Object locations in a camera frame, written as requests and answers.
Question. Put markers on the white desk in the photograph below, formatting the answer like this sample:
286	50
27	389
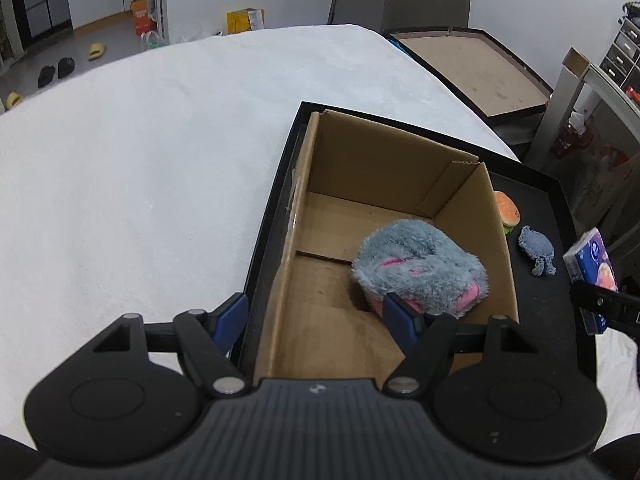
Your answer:
562	95

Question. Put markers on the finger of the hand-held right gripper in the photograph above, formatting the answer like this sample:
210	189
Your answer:
610	305

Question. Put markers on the red plastic bag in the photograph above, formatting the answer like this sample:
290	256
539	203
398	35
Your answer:
567	140

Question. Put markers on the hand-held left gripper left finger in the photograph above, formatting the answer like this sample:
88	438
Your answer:
231	317

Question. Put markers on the yellow slipper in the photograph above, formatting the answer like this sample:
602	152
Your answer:
12	99
96	50

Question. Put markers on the grey pink plush toy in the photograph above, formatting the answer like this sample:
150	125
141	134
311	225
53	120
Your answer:
415	255

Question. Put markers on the yellow cardboard box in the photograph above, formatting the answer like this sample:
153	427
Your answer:
245	21

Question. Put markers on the brown cardboard box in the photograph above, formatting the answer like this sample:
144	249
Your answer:
340	220

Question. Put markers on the blue-grey spiky plush toy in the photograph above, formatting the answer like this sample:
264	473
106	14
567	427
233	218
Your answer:
535	245

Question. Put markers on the black tray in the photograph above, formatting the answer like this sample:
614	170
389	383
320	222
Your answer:
542	205

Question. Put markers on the black slipper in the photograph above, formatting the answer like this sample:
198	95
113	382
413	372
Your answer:
46	76
66	67

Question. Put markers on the grey drawer organizer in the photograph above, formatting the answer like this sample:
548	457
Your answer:
622	50

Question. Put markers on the burger plush toy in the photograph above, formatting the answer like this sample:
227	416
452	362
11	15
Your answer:
507	207

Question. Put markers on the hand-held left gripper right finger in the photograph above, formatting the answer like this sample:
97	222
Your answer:
402	322

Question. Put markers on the orange cardboard box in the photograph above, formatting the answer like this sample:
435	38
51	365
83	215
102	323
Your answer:
141	15

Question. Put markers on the blue tissue packet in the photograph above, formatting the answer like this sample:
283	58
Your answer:
592	255

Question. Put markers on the black framed wooden board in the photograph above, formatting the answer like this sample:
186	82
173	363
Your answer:
470	70

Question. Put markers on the green plastic bag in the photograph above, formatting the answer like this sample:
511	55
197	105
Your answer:
152	40

